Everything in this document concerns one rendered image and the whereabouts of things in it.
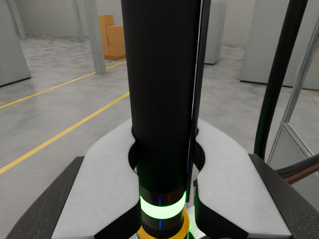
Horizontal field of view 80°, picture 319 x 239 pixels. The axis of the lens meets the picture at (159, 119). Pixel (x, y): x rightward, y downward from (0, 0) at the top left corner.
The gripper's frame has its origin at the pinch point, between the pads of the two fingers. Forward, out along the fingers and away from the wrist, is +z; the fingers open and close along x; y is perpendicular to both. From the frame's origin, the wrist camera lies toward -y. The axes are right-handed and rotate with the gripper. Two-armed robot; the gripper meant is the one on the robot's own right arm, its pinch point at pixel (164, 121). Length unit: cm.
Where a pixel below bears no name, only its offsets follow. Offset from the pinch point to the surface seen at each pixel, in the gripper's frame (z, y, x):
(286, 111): 110, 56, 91
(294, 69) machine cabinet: 446, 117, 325
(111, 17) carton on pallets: 837, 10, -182
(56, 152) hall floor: 202, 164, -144
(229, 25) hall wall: 1155, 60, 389
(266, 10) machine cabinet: 485, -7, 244
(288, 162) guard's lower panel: 88, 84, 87
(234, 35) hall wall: 1138, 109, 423
